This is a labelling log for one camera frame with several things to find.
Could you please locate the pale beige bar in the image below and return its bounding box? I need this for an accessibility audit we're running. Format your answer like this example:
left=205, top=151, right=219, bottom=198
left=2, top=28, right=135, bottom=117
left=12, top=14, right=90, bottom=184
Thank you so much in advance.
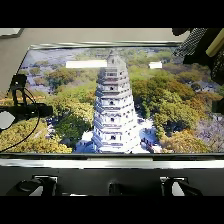
left=205, top=29, right=224, bottom=59

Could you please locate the black cable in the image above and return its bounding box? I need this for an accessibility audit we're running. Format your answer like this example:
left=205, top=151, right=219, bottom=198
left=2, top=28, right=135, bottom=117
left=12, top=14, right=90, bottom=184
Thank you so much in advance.
left=0, top=88, right=41, bottom=154

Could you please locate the grey checked garment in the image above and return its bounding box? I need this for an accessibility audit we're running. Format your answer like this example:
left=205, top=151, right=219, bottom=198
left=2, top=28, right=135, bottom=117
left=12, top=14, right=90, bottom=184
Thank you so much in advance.
left=172, top=27, right=210, bottom=61

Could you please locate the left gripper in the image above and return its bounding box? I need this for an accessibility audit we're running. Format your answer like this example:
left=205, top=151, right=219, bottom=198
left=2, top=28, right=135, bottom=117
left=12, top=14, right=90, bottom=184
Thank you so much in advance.
left=33, top=102, right=55, bottom=118

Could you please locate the dark patterned garment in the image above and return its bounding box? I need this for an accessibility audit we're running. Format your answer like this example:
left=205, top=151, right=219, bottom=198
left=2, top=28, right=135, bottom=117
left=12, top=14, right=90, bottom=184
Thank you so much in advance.
left=210, top=49, right=224, bottom=87

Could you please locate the silver frame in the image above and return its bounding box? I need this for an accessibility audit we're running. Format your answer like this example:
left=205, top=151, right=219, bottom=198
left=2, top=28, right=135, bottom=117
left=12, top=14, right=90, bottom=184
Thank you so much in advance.
left=0, top=41, right=224, bottom=197

